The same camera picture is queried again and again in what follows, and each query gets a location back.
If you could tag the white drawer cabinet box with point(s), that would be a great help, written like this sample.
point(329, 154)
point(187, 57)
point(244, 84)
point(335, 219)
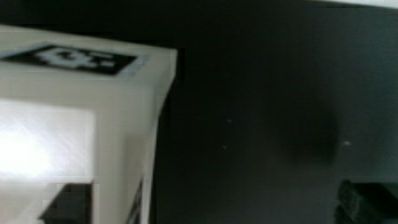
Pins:
point(84, 88)

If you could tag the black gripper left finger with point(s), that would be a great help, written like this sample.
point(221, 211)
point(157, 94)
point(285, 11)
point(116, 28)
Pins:
point(70, 207)

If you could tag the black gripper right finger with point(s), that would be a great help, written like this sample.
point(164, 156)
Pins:
point(367, 203)

